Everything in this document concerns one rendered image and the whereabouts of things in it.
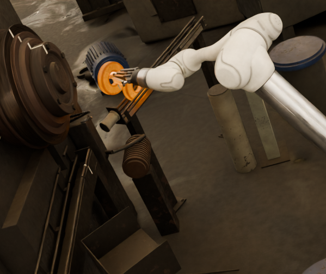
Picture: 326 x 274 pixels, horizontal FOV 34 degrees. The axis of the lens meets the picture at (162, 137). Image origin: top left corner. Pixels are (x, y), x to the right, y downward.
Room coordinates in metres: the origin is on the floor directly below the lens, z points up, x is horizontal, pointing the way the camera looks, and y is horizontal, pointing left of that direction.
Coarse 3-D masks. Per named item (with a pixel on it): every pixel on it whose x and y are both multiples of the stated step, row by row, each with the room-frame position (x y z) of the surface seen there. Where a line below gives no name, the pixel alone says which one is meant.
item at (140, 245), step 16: (128, 208) 1.53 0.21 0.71; (112, 224) 1.51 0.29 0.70; (128, 224) 1.52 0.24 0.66; (96, 240) 1.48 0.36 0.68; (112, 240) 1.50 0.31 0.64; (128, 240) 1.50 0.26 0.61; (144, 240) 1.47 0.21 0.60; (96, 256) 1.47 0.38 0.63; (112, 256) 1.46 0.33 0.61; (128, 256) 1.43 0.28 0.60; (144, 256) 1.26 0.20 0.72; (160, 256) 1.28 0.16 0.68; (112, 272) 1.39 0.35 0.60; (128, 272) 1.24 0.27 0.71; (144, 272) 1.25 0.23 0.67; (160, 272) 1.27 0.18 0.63; (176, 272) 1.28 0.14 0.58
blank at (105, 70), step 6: (102, 66) 2.36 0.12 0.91; (108, 66) 2.35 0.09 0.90; (114, 66) 2.37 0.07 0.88; (120, 66) 2.39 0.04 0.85; (102, 72) 2.33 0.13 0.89; (108, 72) 2.34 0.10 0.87; (102, 78) 2.31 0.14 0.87; (108, 78) 2.33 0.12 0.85; (102, 84) 2.31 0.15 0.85; (108, 84) 2.33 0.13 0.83; (114, 84) 2.36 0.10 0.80; (102, 90) 2.32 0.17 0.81; (108, 90) 2.32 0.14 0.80; (114, 90) 2.34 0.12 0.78; (120, 90) 2.36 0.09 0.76
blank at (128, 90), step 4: (128, 84) 2.39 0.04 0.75; (132, 84) 2.41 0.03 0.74; (124, 88) 2.39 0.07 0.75; (128, 88) 2.38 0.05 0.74; (132, 88) 2.40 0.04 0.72; (140, 88) 2.44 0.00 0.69; (124, 92) 2.39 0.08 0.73; (128, 92) 2.38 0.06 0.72; (132, 92) 2.39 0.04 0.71; (136, 92) 2.41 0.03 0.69; (128, 96) 2.38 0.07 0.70; (132, 96) 2.38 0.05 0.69; (144, 96) 2.43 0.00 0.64
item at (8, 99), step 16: (16, 32) 1.97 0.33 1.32; (32, 32) 2.09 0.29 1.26; (0, 48) 1.85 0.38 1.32; (0, 64) 1.80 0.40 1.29; (0, 80) 1.76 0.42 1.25; (0, 96) 1.74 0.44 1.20; (16, 96) 1.73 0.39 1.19; (16, 112) 1.72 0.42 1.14; (16, 128) 1.73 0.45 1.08; (32, 128) 1.71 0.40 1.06; (32, 144) 1.78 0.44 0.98
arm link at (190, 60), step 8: (224, 40) 1.81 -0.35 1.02; (208, 48) 1.91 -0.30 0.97; (216, 48) 1.85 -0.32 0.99; (176, 56) 2.19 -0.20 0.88; (184, 56) 2.15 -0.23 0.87; (192, 56) 2.13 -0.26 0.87; (200, 56) 2.04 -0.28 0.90; (208, 56) 1.90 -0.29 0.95; (216, 56) 1.85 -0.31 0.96; (184, 64) 2.14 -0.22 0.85; (192, 64) 2.13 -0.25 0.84; (200, 64) 2.16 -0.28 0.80; (184, 72) 2.14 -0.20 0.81; (192, 72) 2.14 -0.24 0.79
